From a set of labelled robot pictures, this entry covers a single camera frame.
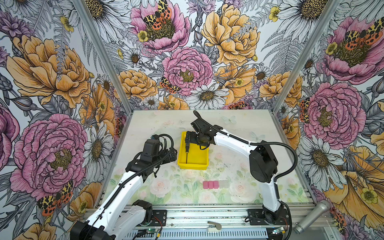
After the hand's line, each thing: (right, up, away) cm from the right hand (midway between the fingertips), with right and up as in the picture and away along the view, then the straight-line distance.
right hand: (192, 144), depth 91 cm
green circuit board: (-19, -38, -19) cm, 47 cm away
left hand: (-12, -6, -10) cm, 17 cm away
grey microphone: (+65, -29, -16) cm, 73 cm away
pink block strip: (+11, -22, -6) cm, 25 cm away
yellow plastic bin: (+3, -10, +3) cm, 11 cm away
